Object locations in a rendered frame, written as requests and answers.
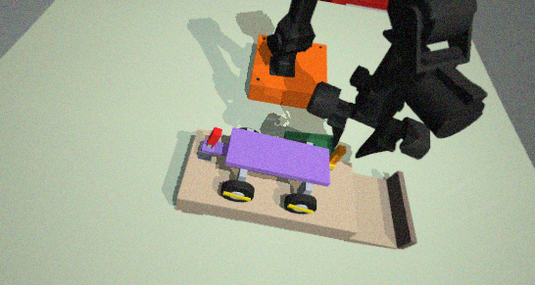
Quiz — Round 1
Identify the green tray floor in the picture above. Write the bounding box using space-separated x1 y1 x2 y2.
287 136 332 156

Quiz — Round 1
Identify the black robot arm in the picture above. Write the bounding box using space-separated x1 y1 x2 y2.
267 0 488 138

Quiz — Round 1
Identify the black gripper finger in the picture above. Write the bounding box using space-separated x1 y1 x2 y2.
326 119 347 149
356 129 397 159

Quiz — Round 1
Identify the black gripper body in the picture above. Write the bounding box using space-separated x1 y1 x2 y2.
306 75 430 160

